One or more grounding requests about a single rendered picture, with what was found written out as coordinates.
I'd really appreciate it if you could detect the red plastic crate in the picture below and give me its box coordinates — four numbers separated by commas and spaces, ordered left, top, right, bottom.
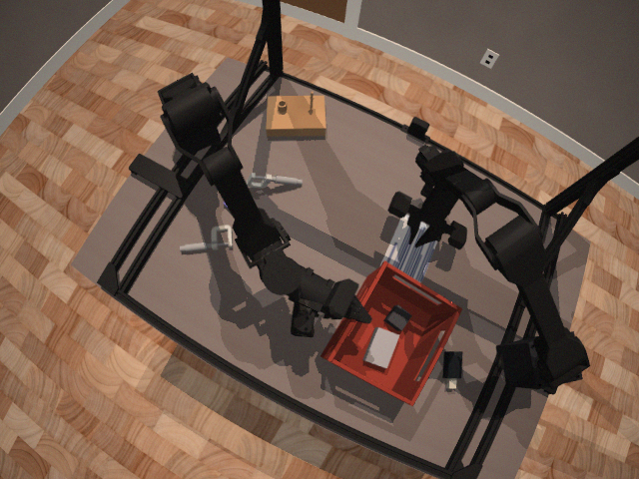
320, 261, 462, 406

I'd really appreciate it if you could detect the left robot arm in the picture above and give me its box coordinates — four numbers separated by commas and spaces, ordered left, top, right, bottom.
415, 145, 590, 389

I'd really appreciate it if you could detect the white sheet of paper with blue bars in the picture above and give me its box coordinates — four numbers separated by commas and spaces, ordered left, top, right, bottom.
380, 215, 437, 282

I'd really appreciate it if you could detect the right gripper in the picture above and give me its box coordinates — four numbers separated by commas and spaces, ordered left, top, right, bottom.
286, 266, 372, 323

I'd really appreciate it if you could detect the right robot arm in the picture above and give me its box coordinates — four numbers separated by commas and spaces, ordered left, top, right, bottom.
157, 73, 319, 337

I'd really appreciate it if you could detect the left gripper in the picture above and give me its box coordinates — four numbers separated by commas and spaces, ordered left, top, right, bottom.
388, 191, 467, 249

